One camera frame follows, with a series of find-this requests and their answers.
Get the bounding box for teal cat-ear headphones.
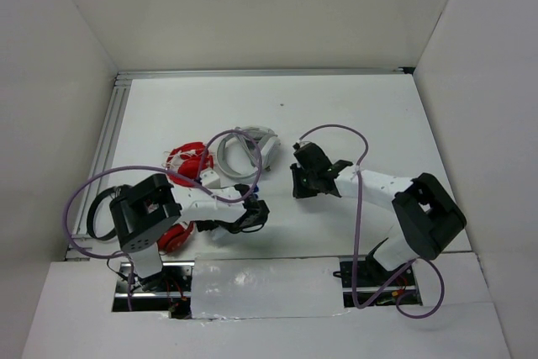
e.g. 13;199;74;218
209;228;232;246

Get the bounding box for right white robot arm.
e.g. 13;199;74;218
290;142;467;285

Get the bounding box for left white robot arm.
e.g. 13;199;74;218
109;174;270;291

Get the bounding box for grey white headphones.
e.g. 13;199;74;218
216;126;281;180

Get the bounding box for red black headphones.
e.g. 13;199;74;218
157;222;195;254

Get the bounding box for small red headphones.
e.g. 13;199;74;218
163;141;214;187

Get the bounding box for white foil cover sheet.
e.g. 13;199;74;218
191;257;345;319

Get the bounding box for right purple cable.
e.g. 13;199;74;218
298;124;447;319

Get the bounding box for purple cable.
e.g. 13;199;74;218
61;130;264;313
298;124;447;319

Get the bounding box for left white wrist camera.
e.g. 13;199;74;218
199;168;221;189

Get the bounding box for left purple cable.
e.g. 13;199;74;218
61;130;264;313

